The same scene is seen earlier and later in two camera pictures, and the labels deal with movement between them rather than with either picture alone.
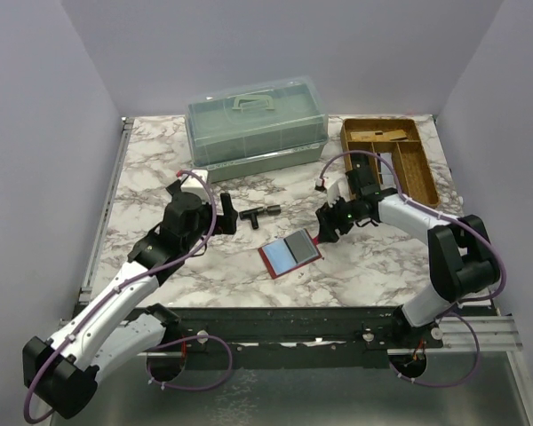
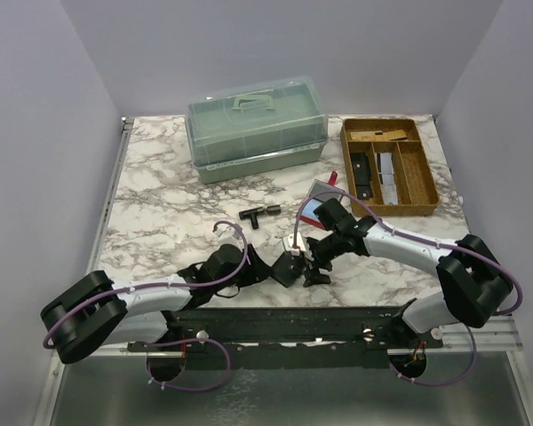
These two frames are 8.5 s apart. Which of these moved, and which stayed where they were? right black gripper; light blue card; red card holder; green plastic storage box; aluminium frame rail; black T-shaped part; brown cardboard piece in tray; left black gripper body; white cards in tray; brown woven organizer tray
Moved: red card holder; right black gripper; left black gripper body; light blue card
Stayed: aluminium frame rail; brown cardboard piece in tray; black T-shaped part; brown woven organizer tray; white cards in tray; green plastic storage box
